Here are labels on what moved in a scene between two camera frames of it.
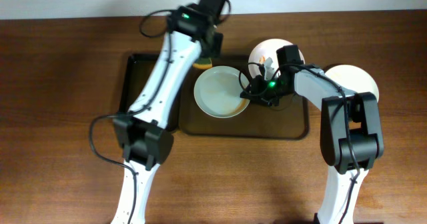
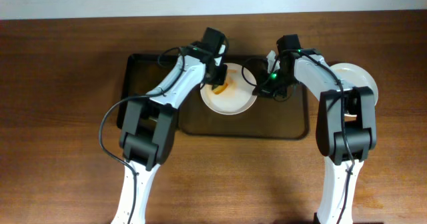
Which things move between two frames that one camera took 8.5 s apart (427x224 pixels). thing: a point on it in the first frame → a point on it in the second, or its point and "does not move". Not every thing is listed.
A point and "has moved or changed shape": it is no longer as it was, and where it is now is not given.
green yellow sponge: x=203 y=64 has moved or changed shape
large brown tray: x=289 y=119 does not move
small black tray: x=139 y=67 does not move
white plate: x=265 y=49 → x=235 y=96
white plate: x=217 y=91 → x=350 y=75
